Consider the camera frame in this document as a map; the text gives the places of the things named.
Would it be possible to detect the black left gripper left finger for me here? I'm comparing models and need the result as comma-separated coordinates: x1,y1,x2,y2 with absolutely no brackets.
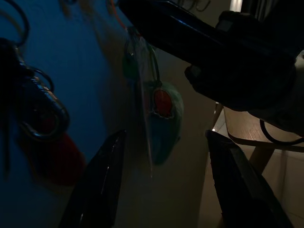
58,129,127,228

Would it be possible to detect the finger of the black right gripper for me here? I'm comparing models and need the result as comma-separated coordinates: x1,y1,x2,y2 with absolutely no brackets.
118,0,238,66

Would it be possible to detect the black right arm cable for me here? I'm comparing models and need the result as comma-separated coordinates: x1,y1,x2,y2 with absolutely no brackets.
259,118,304,145

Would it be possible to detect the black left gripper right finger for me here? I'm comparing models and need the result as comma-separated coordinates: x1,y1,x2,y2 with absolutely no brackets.
205,129,295,228

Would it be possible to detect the teal plush keychain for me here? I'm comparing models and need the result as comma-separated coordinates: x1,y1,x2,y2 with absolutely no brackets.
121,25,185,180

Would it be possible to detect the key bunch with red tag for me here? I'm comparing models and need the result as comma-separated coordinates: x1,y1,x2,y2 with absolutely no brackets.
0,0,86,187

